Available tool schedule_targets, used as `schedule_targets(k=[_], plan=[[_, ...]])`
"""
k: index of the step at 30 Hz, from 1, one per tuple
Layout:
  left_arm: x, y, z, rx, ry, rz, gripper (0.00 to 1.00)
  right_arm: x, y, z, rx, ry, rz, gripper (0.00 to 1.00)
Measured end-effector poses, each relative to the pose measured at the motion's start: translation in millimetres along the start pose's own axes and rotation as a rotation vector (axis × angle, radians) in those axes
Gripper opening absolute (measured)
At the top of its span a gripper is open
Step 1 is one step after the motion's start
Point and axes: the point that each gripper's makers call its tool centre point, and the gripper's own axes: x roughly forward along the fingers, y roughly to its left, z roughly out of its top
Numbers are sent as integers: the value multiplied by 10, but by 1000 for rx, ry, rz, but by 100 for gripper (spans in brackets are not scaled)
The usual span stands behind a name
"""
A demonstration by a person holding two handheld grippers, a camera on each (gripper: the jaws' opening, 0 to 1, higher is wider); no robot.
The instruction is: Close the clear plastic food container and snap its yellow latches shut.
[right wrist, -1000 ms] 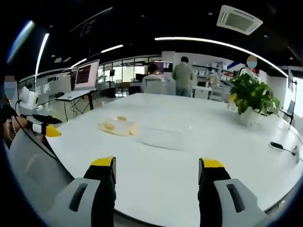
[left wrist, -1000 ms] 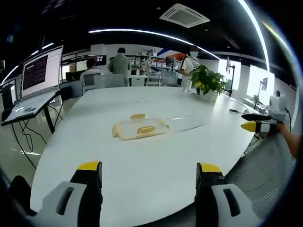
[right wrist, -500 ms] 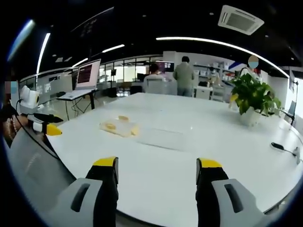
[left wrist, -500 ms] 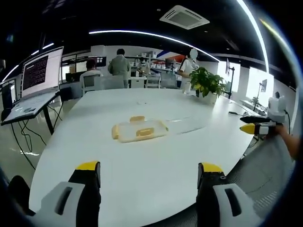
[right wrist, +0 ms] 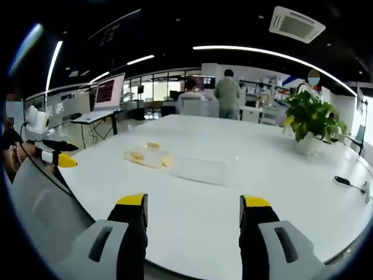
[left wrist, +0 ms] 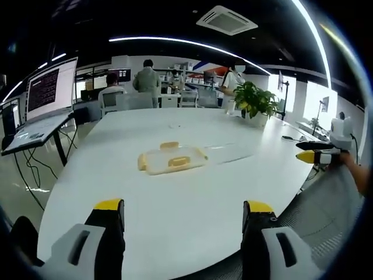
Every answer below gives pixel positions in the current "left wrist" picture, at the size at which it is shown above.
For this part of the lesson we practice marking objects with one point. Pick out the grey mesh office chair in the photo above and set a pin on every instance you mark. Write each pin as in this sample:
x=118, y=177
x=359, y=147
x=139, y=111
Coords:
x=323, y=213

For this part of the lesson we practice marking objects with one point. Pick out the black computer box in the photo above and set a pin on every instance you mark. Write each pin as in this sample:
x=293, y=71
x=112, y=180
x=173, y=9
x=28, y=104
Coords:
x=8, y=119

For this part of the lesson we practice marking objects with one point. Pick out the ceiling air conditioner vent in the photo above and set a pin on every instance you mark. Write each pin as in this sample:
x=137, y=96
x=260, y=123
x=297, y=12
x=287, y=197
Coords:
x=227, y=20

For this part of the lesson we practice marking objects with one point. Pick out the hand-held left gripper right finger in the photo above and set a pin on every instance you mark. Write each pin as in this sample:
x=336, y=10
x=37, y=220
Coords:
x=262, y=251

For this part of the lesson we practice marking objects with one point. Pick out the white storage shelf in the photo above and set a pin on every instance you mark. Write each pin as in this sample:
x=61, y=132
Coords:
x=192, y=74

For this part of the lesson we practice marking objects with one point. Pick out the small black table item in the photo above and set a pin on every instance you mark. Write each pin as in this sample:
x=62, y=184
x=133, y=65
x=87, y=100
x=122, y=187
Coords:
x=288, y=137

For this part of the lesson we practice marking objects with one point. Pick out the green potted plant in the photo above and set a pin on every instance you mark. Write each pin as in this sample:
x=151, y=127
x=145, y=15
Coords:
x=255, y=102

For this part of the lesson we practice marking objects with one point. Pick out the open laptop on stand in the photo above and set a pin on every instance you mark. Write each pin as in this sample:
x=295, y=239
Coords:
x=51, y=87

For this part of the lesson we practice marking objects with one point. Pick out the black camera stand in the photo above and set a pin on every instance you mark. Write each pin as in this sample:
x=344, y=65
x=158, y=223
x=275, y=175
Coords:
x=285, y=96

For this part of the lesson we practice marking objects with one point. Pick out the clear plastic sheet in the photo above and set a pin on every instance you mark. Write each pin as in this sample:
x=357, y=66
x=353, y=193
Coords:
x=230, y=153

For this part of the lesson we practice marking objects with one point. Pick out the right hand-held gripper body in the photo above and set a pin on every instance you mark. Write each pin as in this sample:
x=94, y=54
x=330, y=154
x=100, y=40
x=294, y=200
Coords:
x=342, y=134

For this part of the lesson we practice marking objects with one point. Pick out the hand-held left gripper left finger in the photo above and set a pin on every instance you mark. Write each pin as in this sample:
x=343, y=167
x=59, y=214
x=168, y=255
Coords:
x=87, y=248

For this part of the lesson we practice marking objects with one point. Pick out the person's dark trouser leg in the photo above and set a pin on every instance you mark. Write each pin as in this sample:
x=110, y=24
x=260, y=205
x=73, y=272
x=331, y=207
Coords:
x=24, y=239

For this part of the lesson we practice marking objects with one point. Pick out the clear box with yellow buckles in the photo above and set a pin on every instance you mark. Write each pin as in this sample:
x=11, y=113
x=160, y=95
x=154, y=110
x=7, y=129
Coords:
x=172, y=159

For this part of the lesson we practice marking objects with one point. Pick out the clear plastic bottle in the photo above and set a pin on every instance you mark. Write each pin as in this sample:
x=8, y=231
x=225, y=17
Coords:
x=231, y=107

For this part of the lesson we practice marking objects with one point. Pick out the curved ceiling light strip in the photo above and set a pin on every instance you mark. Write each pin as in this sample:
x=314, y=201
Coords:
x=186, y=46
x=317, y=38

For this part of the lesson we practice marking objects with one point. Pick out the white keyboard tray desk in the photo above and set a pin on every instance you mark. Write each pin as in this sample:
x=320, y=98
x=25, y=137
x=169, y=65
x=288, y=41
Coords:
x=35, y=131

